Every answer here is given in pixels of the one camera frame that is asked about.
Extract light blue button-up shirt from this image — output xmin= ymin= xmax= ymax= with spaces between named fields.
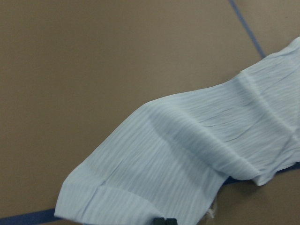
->
xmin=54 ymin=38 xmax=300 ymax=225

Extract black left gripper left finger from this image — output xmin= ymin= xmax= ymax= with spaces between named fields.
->
xmin=153 ymin=217 xmax=165 ymax=225

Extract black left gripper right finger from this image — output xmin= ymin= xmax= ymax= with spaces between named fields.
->
xmin=165 ymin=218 xmax=177 ymax=225

